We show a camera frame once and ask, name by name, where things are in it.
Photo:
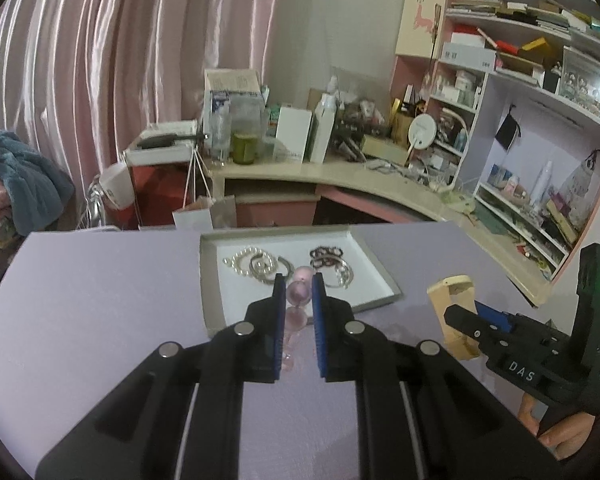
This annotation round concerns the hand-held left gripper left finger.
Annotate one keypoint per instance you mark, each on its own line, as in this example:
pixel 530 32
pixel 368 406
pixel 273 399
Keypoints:
pixel 279 320

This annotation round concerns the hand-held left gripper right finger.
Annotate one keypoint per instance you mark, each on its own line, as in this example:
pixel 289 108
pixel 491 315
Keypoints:
pixel 319 330

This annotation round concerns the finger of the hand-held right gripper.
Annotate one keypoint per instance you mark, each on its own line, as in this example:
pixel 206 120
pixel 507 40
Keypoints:
pixel 467 327
pixel 497 319

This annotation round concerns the thin silver bangle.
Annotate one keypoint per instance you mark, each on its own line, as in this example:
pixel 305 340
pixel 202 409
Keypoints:
pixel 350 272

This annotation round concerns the grey shallow tray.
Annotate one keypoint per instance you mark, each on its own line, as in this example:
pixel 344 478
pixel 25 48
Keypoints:
pixel 367 282

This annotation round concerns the person's right hand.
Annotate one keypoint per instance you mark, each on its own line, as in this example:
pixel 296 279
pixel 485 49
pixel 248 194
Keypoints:
pixel 570 435

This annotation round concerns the green hand fan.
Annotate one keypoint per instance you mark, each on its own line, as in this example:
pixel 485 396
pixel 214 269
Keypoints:
pixel 457 204

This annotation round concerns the white paper bag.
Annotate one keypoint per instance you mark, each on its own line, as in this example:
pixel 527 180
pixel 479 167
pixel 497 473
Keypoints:
pixel 195 217

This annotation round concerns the cream curved desk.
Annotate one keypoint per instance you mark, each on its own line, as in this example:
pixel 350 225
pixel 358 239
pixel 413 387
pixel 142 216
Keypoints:
pixel 290 172

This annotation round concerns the green glass jar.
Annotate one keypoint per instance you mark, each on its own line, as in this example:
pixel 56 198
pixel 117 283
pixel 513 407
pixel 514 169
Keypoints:
pixel 244 150

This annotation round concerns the tall white box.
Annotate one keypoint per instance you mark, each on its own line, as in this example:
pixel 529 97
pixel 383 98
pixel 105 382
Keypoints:
pixel 294 135

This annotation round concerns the clear plastic bottle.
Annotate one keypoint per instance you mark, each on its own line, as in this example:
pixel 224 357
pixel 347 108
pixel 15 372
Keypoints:
pixel 220 135

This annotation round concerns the round white mirror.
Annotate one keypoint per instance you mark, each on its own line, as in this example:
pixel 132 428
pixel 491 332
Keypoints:
pixel 422 130

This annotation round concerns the flat white box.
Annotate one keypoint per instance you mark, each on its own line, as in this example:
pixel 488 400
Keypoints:
pixel 160 152

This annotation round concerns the round white appliance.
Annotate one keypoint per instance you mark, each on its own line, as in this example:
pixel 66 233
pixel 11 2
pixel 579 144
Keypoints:
pixel 115 185

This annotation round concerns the clear cosmetics organizer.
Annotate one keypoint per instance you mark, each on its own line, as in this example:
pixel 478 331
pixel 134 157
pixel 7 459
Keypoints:
pixel 357 115

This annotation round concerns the gold box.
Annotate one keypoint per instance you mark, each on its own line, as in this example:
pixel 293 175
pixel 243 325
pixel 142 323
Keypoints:
pixel 401 117

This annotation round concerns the pink and white shelf unit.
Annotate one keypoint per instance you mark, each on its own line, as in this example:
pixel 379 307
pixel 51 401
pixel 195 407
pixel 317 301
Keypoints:
pixel 530 90

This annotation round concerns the white printed carton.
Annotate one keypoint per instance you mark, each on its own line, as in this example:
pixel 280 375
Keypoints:
pixel 232 82

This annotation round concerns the blue fleece blanket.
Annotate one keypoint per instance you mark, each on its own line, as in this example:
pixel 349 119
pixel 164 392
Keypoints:
pixel 25 175

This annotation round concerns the row of books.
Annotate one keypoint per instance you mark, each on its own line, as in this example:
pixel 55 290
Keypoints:
pixel 525 12

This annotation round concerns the pink curtain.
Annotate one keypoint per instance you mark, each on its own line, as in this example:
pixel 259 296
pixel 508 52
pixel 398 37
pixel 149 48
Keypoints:
pixel 105 60

